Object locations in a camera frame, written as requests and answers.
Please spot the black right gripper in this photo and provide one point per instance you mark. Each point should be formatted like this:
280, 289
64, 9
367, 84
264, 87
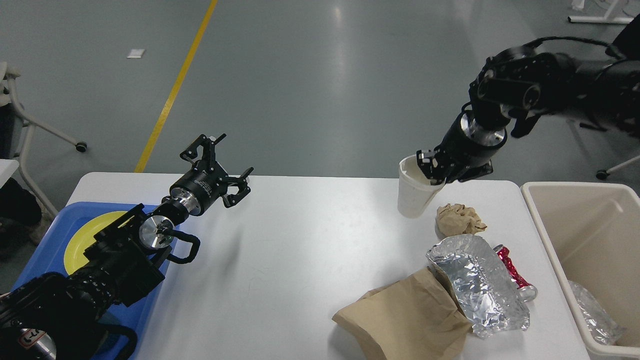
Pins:
465, 141

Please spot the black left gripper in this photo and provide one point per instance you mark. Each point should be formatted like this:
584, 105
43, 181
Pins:
199, 188

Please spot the white paper cup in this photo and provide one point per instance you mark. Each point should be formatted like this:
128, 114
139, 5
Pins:
415, 191

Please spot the brown paper ball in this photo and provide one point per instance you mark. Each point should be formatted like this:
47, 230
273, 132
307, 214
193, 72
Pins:
455, 219

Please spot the silver foil wrapper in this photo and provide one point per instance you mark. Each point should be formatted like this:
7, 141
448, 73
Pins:
480, 284

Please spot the red wrapper piece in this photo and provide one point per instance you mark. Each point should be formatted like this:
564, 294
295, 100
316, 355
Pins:
527, 292

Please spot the yellow plastic plate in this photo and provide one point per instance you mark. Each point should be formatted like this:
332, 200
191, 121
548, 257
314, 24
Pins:
73, 257

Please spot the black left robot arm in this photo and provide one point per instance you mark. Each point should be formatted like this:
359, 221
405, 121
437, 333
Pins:
159, 231

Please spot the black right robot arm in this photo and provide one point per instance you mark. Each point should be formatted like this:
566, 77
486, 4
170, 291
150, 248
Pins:
516, 88

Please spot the beige plastic bin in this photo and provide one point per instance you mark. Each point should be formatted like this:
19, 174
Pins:
591, 234

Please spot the brown paper bag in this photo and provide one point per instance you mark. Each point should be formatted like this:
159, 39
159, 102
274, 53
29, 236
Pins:
412, 319

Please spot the right side office chair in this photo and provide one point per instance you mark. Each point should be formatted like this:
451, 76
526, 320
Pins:
608, 86

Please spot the blue plastic tray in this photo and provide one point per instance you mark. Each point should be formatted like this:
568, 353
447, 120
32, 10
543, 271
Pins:
50, 245

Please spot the white office chair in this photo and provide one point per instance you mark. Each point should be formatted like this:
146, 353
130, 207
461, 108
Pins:
26, 133

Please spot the white side table edge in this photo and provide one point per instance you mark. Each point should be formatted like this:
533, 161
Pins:
7, 169

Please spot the crumpled clear plastic wrap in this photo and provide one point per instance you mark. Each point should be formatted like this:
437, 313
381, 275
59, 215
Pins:
602, 327

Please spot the white desk frame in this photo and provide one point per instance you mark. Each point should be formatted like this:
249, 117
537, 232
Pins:
603, 12

